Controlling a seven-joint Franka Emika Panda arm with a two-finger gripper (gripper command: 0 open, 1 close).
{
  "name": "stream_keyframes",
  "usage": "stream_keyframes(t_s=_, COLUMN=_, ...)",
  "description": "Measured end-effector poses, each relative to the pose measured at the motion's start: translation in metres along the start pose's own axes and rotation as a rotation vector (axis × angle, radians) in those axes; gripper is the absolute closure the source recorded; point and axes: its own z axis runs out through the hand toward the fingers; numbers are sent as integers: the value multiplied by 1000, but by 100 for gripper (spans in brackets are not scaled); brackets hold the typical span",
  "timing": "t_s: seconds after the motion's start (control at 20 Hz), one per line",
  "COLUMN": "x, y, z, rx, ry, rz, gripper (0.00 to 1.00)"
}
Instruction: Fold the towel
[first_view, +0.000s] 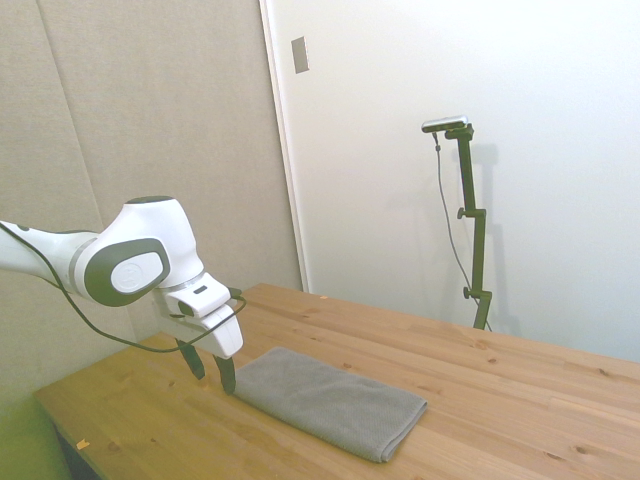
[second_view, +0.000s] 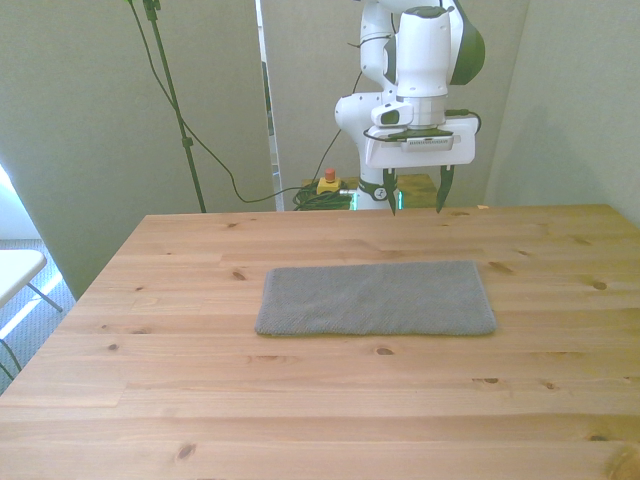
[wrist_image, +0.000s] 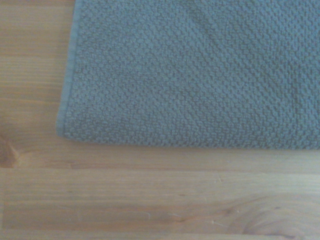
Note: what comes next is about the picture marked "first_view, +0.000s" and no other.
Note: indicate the grey wall plate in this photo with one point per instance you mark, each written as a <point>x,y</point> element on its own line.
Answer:
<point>300,55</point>

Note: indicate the black camera stand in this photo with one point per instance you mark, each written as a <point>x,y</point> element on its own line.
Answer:
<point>469,180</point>

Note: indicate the white door frame trim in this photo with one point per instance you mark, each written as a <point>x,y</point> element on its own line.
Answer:
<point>282,135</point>

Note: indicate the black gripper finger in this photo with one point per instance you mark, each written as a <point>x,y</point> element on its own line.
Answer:
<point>194,362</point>
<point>227,375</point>

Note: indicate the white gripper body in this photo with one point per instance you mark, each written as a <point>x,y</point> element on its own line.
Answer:
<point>225,332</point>

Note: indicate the grey towel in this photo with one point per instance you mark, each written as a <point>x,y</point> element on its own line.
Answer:
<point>325,400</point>

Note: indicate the grey exterior camera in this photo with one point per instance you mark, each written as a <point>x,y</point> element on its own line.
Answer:
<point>445,123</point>

